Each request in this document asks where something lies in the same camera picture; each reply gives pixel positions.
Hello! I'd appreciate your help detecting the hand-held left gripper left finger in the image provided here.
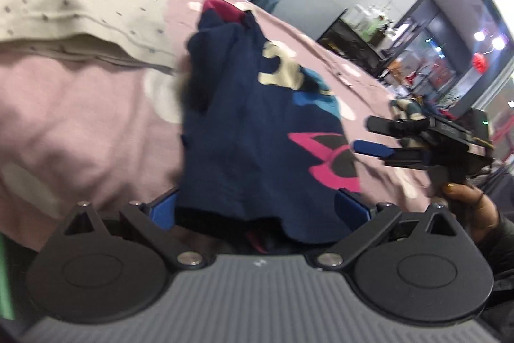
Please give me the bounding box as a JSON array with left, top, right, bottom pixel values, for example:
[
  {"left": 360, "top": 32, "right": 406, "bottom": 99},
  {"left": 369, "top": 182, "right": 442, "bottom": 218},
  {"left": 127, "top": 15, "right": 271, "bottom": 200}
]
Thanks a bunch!
[{"left": 63, "top": 189, "right": 202, "bottom": 268}]

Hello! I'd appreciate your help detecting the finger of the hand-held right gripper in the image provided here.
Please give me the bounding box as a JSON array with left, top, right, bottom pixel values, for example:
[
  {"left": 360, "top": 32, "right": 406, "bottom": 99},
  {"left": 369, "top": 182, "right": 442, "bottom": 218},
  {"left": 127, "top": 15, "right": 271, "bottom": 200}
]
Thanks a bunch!
[
  {"left": 352, "top": 140, "right": 433, "bottom": 170},
  {"left": 365, "top": 115, "right": 431, "bottom": 138}
]

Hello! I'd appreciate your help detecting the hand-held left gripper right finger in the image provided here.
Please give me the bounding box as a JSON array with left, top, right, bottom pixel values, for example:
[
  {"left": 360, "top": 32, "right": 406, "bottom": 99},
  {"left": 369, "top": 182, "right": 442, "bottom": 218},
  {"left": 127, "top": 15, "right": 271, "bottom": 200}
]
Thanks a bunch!
[{"left": 316, "top": 189, "right": 459, "bottom": 270}]

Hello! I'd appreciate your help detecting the navy printed small garment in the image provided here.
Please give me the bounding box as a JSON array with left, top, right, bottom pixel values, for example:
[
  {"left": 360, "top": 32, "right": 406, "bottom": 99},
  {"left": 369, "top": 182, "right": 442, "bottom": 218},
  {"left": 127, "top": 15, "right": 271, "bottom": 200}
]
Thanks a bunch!
[{"left": 176, "top": 0, "right": 364, "bottom": 245}]

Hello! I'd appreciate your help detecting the person's right forearm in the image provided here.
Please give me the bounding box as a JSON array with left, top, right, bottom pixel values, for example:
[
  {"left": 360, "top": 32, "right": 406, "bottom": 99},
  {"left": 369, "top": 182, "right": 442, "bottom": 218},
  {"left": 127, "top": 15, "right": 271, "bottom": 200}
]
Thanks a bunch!
[{"left": 474, "top": 170, "right": 514, "bottom": 323}]

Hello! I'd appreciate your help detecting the person's right hand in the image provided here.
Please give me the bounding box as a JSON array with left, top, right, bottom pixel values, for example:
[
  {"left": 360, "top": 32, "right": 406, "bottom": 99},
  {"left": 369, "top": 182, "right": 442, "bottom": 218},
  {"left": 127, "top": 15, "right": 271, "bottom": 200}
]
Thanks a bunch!
[{"left": 442, "top": 182, "right": 501, "bottom": 245}]

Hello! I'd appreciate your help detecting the black cabinet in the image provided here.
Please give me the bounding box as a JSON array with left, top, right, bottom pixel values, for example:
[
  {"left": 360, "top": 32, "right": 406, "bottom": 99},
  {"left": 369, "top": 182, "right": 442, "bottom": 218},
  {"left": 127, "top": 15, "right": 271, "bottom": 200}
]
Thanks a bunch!
[{"left": 317, "top": 7, "right": 388, "bottom": 78}]

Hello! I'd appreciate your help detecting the large dark framed window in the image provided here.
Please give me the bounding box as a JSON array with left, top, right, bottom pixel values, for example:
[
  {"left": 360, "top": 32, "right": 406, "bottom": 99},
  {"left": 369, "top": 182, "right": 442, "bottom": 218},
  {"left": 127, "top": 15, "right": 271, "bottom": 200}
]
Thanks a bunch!
[{"left": 383, "top": 0, "right": 514, "bottom": 121}]

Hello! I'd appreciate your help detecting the pink patterned blanket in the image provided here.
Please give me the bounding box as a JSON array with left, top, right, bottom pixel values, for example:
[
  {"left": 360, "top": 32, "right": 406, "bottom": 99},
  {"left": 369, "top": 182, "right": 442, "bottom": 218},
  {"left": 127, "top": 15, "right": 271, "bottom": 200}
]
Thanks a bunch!
[{"left": 0, "top": 0, "right": 442, "bottom": 251}]

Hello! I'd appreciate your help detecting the teal blue cloth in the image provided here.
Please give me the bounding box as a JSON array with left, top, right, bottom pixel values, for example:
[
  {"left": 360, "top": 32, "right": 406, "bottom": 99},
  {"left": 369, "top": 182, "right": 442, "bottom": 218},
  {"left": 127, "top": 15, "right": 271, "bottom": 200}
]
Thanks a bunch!
[{"left": 249, "top": 0, "right": 280, "bottom": 15}]

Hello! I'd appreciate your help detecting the beige dotted garment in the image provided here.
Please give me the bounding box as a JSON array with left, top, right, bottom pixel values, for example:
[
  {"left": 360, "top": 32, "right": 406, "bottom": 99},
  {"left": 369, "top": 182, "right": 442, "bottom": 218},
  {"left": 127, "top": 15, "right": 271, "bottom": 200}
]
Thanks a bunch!
[{"left": 0, "top": 0, "right": 179, "bottom": 70}]

